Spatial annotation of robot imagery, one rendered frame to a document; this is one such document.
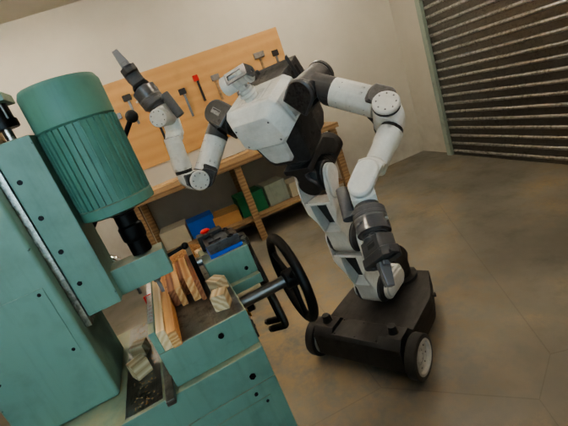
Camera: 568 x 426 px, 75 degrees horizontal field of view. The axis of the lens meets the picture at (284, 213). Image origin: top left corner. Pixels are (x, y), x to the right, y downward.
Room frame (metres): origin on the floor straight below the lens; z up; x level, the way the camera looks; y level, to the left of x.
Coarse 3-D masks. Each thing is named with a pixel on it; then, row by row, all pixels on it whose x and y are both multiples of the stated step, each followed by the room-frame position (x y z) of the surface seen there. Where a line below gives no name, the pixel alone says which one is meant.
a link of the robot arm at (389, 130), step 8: (400, 112) 1.03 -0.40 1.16; (376, 120) 1.06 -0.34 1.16; (384, 120) 1.04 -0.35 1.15; (392, 120) 1.02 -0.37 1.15; (400, 120) 1.02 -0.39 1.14; (376, 128) 1.10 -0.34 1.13; (384, 128) 1.02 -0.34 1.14; (392, 128) 1.01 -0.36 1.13; (400, 128) 1.02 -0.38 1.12; (376, 136) 1.02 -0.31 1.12; (384, 136) 1.00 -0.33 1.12; (392, 136) 1.00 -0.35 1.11; (400, 136) 1.01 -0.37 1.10; (376, 144) 1.00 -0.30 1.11; (384, 144) 0.99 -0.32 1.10; (392, 144) 0.99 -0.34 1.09; (376, 152) 0.98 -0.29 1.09; (384, 152) 0.98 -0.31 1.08; (392, 152) 0.99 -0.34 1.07
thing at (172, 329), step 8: (160, 280) 1.04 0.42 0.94; (168, 296) 0.91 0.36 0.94; (168, 304) 0.86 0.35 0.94; (168, 312) 0.82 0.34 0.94; (176, 312) 0.88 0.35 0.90; (168, 320) 0.77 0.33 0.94; (176, 320) 0.80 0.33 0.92; (168, 328) 0.74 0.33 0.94; (176, 328) 0.74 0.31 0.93; (168, 336) 0.72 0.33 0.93; (176, 336) 0.72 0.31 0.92; (176, 344) 0.72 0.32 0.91
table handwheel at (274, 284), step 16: (272, 240) 1.01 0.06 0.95; (272, 256) 1.13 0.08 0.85; (288, 256) 0.93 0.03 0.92; (288, 272) 1.00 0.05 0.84; (304, 272) 0.90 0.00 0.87; (256, 288) 0.99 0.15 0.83; (272, 288) 0.98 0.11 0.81; (288, 288) 1.00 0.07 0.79; (304, 288) 0.88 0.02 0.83; (304, 304) 1.00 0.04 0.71
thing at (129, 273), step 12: (156, 252) 0.90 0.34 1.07; (120, 264) 0.90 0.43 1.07; (132, 264) 0.89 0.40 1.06; (144, 264) 0.89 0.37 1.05; (156, 264) 0.90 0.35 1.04; (168, 264) 0.91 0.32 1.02; (120, 276) 0.88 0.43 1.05; (132, 276) 0.88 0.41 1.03; (144, 276) 0.89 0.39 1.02; (156, 276) 0.90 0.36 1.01; (120, 288) 0.87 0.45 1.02; (132, 288) 0.88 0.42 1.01
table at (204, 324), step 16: (256, 272) 1.01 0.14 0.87; (208, 288) 0.95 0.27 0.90; (240, 288) 0.98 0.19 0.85; (192, 304) 0.89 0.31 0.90; (208, 304) 0.86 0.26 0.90; (240, 304) 0.80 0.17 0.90; (192, 320) 0.81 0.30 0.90; (208, 320) 0.78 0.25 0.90; (224, 320) 0.76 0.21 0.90; (240, 320) 0.77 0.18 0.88; (192, 336) 0.74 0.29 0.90; (208, 336) 0.74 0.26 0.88; (224, 336) 0.75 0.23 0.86; (240, 336) 0.76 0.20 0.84; (176, 352) 0.72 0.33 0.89; (192, 352) 0.73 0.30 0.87; (208, 352) 0.74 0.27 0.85; (176, 368) 0.72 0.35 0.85
